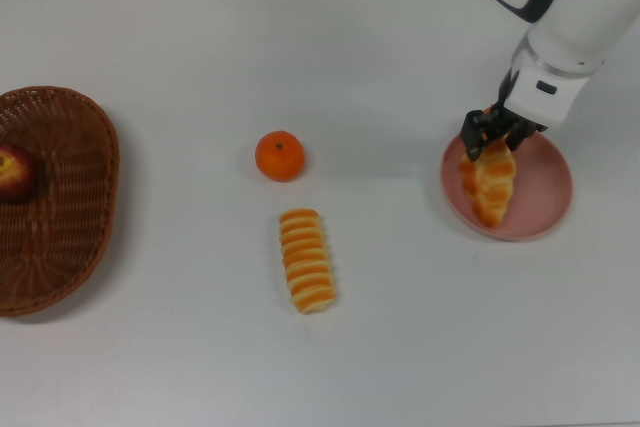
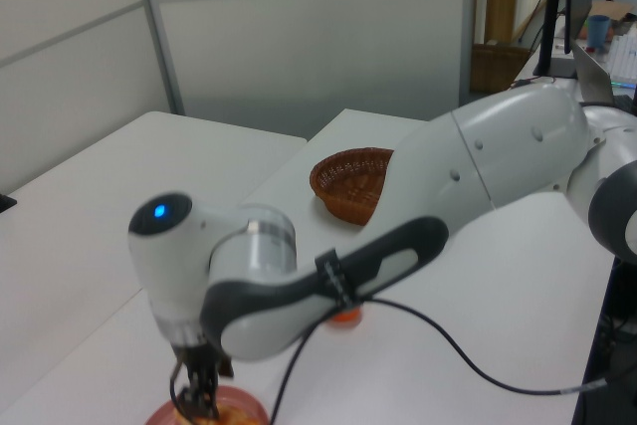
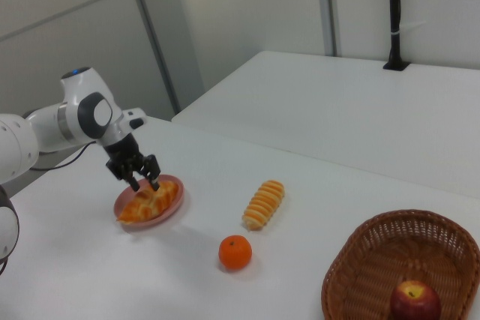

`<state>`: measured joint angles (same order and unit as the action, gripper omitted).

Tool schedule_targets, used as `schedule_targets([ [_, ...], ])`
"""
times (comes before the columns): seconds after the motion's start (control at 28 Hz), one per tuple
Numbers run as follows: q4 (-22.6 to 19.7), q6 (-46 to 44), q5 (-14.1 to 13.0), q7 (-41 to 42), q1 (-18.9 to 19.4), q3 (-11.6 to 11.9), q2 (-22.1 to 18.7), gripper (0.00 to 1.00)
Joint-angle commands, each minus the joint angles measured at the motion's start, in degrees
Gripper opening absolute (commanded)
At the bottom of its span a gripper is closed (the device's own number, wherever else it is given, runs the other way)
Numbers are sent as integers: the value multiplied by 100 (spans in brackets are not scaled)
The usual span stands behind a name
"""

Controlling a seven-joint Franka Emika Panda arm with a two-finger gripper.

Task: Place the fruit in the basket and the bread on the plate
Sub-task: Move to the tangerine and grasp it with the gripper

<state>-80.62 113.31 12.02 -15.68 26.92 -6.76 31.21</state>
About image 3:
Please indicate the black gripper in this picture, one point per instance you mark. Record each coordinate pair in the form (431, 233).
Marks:
(122, 151)

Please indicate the braided leaf-shaped toy bread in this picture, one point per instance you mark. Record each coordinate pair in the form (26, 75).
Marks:
(150, 205)

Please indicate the toy orange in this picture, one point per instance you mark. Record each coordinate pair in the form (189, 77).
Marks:
(235, 252)

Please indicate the ribbed toy bread roll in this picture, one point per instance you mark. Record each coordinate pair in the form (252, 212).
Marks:
(262, 204)

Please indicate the red toy apple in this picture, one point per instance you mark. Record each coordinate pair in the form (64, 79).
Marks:
(414, 303)

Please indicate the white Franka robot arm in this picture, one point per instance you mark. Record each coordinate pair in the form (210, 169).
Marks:
(45, 129)

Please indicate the pink plate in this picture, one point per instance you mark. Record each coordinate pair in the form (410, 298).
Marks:
(123, 200)

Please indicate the brown woven basket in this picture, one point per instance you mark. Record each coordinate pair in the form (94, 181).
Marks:
(375, 260)

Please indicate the white adjacent table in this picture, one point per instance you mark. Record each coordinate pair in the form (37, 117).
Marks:
(337, 110)

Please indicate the black pole with clamp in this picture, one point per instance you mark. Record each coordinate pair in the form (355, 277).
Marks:
(393, 16)

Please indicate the grey partition post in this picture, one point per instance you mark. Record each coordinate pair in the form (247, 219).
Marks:
(328, 5)
(152, 35)

